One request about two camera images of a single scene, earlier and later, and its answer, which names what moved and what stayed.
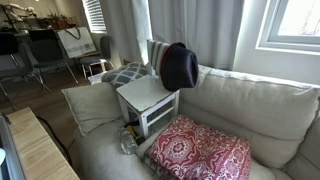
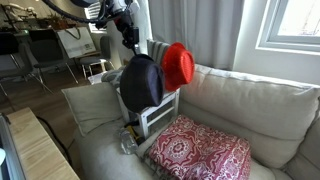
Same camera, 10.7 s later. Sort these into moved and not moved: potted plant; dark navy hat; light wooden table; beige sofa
Moved: dark navy hat
Not moved: light wooden table; potted plant; beige sofa
